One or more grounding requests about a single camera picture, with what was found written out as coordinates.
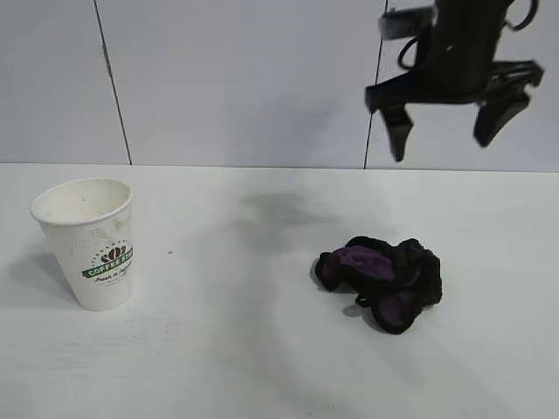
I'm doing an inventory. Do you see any black right arm cable loop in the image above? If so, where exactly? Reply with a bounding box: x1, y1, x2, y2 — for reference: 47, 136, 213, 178
503, 0, 540, 32

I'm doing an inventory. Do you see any black and purple cloth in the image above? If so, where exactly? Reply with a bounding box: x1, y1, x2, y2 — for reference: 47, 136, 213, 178
313, 235, 446, 337

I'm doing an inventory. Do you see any black right camera cable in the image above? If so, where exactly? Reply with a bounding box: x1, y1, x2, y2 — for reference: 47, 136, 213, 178
397, 36, 423, 71

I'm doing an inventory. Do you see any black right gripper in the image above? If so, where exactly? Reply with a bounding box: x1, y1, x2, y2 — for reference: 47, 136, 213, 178
365, 42, 546, 163

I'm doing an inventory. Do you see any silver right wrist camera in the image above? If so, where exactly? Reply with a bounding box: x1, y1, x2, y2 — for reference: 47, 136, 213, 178
376, 5, 436, 40

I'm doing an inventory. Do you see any white paper coffee cup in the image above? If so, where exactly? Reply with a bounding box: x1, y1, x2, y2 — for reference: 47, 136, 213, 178
29, 175, 138, 313

